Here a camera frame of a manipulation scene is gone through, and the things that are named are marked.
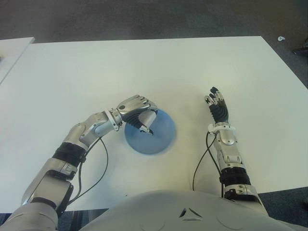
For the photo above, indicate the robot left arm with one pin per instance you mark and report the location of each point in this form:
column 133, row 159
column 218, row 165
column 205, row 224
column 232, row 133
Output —
column 72, row 134

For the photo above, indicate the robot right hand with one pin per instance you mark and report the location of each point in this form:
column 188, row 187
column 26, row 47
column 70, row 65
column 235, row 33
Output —
column 220, row 111

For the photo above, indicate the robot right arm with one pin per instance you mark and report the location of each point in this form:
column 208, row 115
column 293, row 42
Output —
column 227, row 149

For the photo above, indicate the grey robot torso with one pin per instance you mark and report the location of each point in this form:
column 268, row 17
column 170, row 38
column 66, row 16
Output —
column 168, row 211

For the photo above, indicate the dark shoe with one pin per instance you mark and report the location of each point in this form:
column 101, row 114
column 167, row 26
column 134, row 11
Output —
column 299, row 51

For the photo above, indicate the blue plate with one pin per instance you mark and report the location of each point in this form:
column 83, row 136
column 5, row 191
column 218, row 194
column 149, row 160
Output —
column 163, row 134

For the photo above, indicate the white charger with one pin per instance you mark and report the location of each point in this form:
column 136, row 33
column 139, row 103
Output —
column 148, row 119

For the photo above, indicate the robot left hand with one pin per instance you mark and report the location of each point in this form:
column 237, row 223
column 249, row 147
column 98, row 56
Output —
column 132, row 106

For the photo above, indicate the white side table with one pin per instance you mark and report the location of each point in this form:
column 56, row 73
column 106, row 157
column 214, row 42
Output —
column 13, row 49

